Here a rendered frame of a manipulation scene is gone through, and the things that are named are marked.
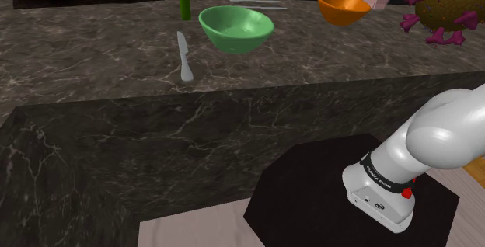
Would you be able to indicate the orange bowl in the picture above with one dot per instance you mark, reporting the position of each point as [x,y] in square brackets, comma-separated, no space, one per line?
[341,9]

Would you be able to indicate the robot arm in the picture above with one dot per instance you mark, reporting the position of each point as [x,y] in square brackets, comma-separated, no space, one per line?
[394,163]

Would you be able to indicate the black robot stand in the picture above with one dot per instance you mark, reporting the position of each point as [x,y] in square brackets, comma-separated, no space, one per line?
[303,185]

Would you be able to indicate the silver table knife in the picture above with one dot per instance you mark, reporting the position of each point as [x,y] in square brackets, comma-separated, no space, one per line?
[183,55]

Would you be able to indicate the brown ball with purple spikes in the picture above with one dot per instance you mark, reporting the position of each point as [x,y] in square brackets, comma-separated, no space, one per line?
[449,5]

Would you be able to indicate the silver butter knife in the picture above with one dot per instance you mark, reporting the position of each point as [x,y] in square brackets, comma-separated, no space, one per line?
[254,0]

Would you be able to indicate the green bowl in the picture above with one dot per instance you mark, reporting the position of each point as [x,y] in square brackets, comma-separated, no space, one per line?
[235,29]

